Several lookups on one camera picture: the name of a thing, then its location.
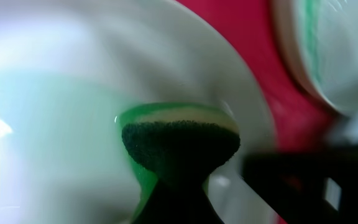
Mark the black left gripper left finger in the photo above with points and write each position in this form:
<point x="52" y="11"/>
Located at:
<point x="184" y="206"/>

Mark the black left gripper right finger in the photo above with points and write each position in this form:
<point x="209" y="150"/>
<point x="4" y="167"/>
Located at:
<point x="307" y="187"/>

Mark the green yellow sponge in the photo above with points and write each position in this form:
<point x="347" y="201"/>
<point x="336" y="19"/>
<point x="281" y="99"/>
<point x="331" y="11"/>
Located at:
<point x="180" y="143"/>

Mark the light blue plate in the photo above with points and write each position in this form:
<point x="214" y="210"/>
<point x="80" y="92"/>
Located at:
<point x="318" y="41"/>

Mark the white plate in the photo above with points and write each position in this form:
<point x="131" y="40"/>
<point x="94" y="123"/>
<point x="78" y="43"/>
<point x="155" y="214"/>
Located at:
<point x="68" y="69"/>

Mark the red plastic tray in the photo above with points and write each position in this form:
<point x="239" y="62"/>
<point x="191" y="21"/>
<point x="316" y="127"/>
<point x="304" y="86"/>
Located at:
<point x="300" y="121"/>

